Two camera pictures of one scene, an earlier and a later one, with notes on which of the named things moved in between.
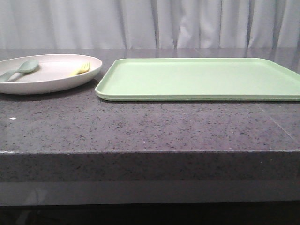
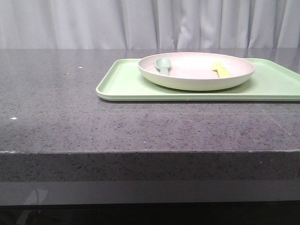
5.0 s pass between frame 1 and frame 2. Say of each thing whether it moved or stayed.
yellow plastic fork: moved
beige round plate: moved
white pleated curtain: stayed
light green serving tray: stayed
